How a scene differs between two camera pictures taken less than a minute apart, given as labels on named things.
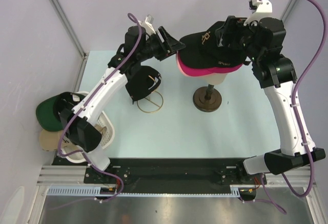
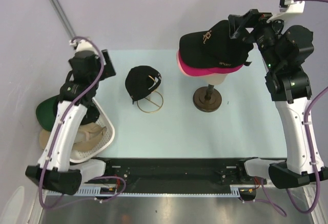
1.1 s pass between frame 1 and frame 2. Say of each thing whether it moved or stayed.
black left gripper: moved
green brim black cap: stayed
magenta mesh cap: stayed
